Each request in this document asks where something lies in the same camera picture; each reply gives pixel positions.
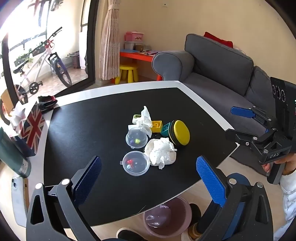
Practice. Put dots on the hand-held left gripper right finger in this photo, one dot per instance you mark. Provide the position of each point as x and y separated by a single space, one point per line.
211 180

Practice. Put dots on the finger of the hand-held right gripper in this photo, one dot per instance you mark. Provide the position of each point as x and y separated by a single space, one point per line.
242 112
240 136

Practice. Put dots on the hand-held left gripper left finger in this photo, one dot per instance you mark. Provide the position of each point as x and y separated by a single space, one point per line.
89 178

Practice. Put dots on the pink plastic bin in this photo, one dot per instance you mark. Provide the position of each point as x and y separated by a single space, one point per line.
178 208

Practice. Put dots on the clear round container red toy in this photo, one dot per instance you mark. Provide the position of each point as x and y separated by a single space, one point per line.
135 164

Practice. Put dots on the yellow round sponge pad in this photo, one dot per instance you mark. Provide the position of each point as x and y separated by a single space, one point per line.
181 132

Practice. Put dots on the white tissue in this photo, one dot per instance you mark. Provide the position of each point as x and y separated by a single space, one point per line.
145 122
161 150

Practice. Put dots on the clear round container yellow toy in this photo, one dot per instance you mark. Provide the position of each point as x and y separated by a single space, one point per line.
136 139

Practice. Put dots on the beige fabric pouch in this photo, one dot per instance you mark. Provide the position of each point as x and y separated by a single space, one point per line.
148 147

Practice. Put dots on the white packet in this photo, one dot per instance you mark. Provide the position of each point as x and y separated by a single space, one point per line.
132 127

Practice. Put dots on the teal toy block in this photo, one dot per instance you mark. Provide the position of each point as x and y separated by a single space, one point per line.
165 131

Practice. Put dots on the green white timer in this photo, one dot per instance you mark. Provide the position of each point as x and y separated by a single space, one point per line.
136 118

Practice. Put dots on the yellow toy block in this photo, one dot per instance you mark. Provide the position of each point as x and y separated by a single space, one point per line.
157 125

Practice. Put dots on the person's right forearm white sleeve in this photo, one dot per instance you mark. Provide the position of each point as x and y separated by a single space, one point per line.
289 197

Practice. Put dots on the person's right hand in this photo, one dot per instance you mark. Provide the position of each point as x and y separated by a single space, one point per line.
290 162

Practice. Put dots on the black shoe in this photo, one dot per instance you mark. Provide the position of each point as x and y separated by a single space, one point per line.
195 212
128 234

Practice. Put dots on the black table mat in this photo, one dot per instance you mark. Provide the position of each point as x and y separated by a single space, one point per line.
92 129

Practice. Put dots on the grey sofa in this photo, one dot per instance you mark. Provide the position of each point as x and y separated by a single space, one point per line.
215 69

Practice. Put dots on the person's right leg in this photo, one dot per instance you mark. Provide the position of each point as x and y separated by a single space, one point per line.
193 231

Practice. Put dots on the white smartphone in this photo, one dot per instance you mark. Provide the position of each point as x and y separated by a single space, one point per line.
18 199

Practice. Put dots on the green insulated bottle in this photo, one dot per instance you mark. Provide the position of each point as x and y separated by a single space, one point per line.
16 160

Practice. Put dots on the red cushion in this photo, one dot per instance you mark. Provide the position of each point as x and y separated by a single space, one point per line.
219 40

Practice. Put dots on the flag print tissue box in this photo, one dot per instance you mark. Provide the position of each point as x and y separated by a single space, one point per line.
32 125

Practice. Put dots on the black red gloves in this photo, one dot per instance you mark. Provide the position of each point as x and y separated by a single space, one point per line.
47 102

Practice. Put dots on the books on desk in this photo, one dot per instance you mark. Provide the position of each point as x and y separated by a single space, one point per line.
149 52

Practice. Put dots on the cardboard box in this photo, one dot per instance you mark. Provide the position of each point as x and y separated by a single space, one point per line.
5 102

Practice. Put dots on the yellow plastic stool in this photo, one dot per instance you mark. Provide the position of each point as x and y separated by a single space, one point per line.
128 68

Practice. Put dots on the dark plastic basket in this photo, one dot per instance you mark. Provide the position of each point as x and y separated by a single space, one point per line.
74 60

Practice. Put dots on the small brown box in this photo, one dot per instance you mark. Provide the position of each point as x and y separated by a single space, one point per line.
140 48

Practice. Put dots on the red desk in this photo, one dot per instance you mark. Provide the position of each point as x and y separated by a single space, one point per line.
134 56

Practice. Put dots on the white storage box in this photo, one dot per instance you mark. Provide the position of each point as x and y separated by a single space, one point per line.
129 45

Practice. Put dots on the pink storage box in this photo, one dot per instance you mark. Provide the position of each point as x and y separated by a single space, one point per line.
134 37

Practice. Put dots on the white pink bicycle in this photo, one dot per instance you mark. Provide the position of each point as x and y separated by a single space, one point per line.
44 53

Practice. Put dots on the pink patterned curtain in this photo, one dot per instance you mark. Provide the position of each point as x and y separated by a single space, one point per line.
108 46

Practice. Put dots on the black door frame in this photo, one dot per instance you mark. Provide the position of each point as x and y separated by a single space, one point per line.
91 46

